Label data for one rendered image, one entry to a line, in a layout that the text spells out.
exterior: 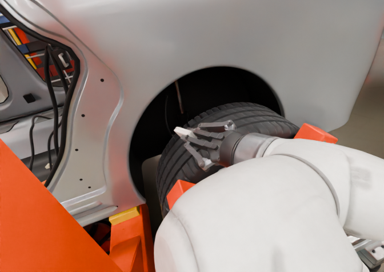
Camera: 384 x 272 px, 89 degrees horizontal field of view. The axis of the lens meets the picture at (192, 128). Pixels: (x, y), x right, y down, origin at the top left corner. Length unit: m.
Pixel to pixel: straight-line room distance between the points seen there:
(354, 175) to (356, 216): 0.04
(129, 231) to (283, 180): 0.96
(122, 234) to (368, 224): 0.97
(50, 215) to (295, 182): 0.39
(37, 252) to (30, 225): 0.04
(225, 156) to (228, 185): 0.21
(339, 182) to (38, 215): 0.42
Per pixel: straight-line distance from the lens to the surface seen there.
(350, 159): 0.29
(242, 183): 0.16
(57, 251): 0.44
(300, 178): 0.21
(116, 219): 1.12
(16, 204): 0.39
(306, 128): 0.66
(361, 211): 0.27
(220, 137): 0.41
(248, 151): 0.33
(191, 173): 0.58
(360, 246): 0.67
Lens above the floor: 1.53
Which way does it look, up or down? 33 degrees down
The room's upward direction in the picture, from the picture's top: 13 degrees counter-clockwise
